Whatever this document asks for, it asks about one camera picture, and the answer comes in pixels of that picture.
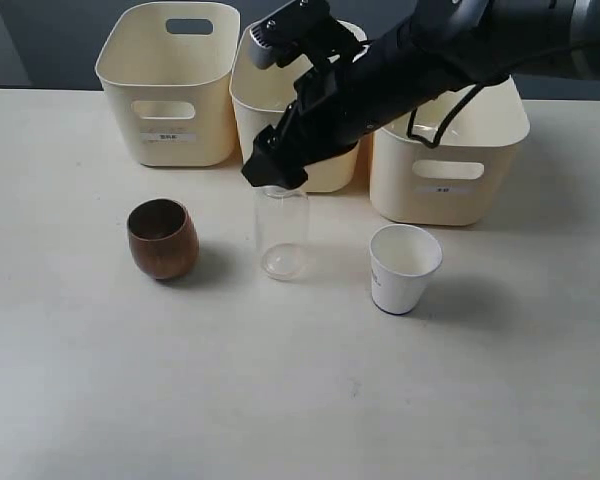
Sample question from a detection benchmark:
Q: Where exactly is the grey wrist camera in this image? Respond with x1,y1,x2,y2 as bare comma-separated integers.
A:
248,0,331,70

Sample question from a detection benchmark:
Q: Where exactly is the middle cream plastic bin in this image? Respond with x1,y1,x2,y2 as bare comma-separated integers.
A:
229,31,359,194

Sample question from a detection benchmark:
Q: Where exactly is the cream plastic bin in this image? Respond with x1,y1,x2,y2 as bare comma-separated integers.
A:
229,31,359,194
95,1,241,167
370,79,530,226

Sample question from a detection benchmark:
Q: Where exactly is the white paper cup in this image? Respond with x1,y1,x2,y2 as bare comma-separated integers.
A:
369,224,443,315

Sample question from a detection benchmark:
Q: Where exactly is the right cream plastic bin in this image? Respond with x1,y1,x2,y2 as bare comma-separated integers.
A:
370,79,530,226

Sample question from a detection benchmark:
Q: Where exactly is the clear plastic bottle white cap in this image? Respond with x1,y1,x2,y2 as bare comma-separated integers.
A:
254,186,310,281

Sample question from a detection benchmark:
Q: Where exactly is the left cream plastic bin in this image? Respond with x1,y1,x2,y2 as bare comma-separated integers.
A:
95,1,241,167

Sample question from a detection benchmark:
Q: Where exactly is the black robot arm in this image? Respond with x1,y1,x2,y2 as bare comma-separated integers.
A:
242,0,600,189

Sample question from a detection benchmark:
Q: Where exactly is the brown wooden cup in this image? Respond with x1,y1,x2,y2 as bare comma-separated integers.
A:
126,198,200,281

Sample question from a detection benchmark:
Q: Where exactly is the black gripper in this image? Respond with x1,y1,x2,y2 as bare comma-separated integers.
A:
241,16,460,190

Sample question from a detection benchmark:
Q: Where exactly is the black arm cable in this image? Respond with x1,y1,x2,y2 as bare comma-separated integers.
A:
405,79,486,150

